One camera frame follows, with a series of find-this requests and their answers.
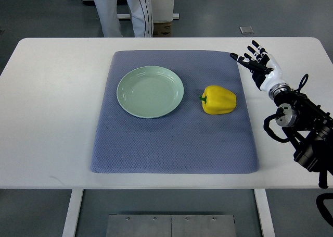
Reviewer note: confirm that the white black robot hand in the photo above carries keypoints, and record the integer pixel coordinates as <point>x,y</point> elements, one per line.
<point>264,69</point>

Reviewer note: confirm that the yellow bell pepper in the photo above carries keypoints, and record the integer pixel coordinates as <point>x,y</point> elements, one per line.
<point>217,100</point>

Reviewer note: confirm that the grey floor plate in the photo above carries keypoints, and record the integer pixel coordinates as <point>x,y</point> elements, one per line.
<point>246,30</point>

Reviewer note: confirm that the light green plate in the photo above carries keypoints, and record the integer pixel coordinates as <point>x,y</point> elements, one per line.
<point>150,92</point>

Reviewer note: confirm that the blue grey fabric mat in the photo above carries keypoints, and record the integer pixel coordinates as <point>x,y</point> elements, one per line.
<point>185,141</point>

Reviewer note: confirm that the cardboard box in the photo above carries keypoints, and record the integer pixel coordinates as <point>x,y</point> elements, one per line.
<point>162,29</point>

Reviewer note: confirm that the white right table leg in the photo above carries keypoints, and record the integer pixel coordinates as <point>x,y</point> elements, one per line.
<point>264,213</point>

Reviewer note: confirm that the white table leg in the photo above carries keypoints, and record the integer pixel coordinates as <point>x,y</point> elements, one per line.
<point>73,211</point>
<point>264,213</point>

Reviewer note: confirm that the white left table leg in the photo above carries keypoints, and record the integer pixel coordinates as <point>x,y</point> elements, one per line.
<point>73,211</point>

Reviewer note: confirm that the metal base plate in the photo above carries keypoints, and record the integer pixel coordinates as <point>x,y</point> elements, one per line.
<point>171,225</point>

